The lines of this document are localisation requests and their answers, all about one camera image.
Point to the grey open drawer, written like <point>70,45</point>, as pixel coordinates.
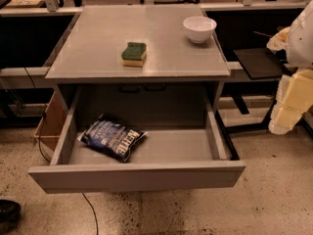
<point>182,148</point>

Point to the black shoe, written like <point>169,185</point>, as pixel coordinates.
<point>9,215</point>

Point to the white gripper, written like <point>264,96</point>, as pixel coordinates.
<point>300,41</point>

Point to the white bowl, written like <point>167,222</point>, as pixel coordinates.
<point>198,29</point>

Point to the black tray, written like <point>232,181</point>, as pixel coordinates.
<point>261,63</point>

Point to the green and yellow sponge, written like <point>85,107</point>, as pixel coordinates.
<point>134,54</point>

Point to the blue Kettle chip bag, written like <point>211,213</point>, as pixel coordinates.
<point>111,138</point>

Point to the grey cabinet counter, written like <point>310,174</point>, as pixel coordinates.
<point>92,52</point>

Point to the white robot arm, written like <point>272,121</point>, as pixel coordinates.
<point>300,41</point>

